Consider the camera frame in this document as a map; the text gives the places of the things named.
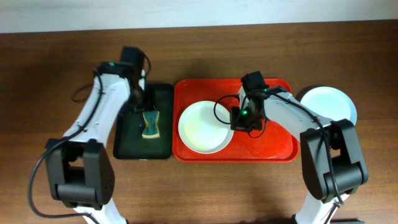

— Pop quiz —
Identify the white plate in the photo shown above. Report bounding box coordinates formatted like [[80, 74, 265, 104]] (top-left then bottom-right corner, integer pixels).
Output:
[[177, 101, 234, 154]]

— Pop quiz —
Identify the green and yellow sponge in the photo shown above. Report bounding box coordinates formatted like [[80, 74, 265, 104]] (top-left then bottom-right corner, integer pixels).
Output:
[[142, 111, 160, 139]]

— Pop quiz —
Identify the light blue plate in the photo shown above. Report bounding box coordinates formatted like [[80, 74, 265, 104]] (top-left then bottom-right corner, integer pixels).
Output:
[[296, 85, 358, 125]]

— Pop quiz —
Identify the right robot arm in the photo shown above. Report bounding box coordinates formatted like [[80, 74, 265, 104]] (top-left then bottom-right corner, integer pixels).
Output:
[[229, 72, 369, 224]]

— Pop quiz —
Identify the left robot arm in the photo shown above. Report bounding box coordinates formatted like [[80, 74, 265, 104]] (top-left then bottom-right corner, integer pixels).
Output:
[[44, 47, 151, 223]]

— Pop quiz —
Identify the red plastic tray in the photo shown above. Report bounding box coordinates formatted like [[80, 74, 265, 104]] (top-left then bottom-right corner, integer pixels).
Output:
[[172, 78, 299, 163]]

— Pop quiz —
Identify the black plastic tray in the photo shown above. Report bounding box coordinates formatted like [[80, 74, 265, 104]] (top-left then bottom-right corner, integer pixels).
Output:
[[113, 83, 174, 159]]

